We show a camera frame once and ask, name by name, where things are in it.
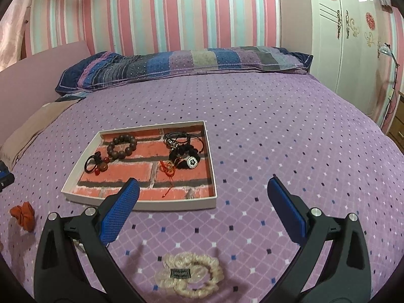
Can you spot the beige cloth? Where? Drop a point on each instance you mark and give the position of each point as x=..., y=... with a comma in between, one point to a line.
x=28, y=129

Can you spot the purple diamond print bedsheet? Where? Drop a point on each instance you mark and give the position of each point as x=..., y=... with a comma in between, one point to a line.
x=284, y=132

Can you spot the white decorated wardrobe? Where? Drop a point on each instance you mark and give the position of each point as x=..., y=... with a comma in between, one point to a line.
x=347, y=53

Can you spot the desk lamp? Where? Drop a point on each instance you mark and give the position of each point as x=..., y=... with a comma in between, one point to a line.
x=384, y=50

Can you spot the brick print tray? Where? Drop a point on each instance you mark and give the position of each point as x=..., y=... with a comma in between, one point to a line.
x=189, y=186

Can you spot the cream crochet scrunchie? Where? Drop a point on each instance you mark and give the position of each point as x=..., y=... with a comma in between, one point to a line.
x=202, y=265

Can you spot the wooden bedside cabinet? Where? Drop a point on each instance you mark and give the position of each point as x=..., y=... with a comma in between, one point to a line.
x=398, y=123

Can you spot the orange scrunchie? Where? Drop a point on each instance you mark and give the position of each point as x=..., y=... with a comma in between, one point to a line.
x=25, y=217

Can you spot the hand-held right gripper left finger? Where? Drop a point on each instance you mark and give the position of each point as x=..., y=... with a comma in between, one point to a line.
x=121, y=208

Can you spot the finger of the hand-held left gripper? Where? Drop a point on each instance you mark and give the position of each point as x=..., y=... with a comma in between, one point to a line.
x=4, y=175

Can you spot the blue purple patchwork pillow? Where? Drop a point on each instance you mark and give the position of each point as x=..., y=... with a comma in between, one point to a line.
x=189, y=60

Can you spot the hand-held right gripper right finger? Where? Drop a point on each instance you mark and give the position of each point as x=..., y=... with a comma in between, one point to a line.
x=285, y=210

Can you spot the black scrunchie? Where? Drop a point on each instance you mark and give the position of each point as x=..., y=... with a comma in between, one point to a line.
x=176, y=156

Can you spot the pink floral curtain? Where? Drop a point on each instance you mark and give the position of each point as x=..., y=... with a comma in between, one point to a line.
x=15, y=28

